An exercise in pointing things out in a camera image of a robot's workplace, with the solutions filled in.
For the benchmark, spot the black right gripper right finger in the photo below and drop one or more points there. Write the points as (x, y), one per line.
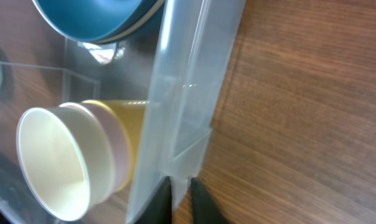
(204, 208)

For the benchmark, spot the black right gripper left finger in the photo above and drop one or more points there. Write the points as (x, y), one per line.
(159, 209)

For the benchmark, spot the small pink plastic cup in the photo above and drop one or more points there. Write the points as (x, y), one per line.
(119, 143)

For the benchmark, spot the cream plastic cup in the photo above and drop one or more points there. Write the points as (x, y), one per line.
(66, 160)

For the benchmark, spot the clear plastic storage container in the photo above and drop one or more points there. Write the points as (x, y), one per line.
(175, 62)

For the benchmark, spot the dark blue bowl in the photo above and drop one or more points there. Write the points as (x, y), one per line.
(91, 20)

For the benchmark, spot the yellow plastic cup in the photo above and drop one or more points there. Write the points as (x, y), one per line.
(131, 115)

